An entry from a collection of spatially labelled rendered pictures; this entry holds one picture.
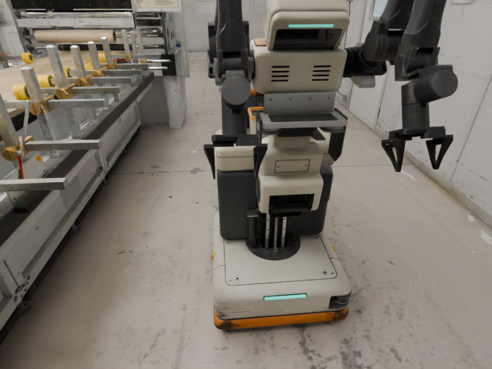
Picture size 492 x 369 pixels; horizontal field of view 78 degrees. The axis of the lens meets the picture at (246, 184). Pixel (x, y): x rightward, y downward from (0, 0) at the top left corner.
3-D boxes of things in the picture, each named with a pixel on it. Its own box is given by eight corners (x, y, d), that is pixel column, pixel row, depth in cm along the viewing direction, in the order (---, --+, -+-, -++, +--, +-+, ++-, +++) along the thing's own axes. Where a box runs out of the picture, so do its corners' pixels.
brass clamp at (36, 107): (58, 106, 143) (54, 95, 141) (43, 115, 132) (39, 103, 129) (45, 106, 143) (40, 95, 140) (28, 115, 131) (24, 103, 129)
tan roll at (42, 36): (164, 41, 341) (162, 28, 335) (162, 42, 330) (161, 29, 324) (31, 42, 332) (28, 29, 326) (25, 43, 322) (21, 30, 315)
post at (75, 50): (99, 127, 193) (78, 45, 169) (97, 129, 190) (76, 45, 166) (94, 127, 193) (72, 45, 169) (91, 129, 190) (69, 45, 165)
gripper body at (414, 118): (446, 134, 70) (445, 101, 69) (404, 136, 68) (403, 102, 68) (426, 137, 76) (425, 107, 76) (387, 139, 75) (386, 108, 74)
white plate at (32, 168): (47, 170, 134) (39, 150, 129) (13, 204, 111) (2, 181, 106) (46, 171, 134) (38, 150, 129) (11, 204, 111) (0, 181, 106)
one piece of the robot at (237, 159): (220, 228, 183) (211, 87, 141) (308, 223, 187) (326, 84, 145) (221, 270, 154) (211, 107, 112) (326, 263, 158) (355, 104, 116)
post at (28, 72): (66, 168, 152) (32, 65, 127) (64, 170, 148) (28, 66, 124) (59, 168, 151) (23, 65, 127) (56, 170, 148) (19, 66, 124)
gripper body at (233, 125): (259, 142, 68) (258, 108, 67) (213, 143, 66) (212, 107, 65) (253, 143, 74) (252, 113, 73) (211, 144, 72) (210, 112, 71)
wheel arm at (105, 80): (133, 82, 184) (132, 75, 183) (132, 83, 181) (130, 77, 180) (47, 83, 181) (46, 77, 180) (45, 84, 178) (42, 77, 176)
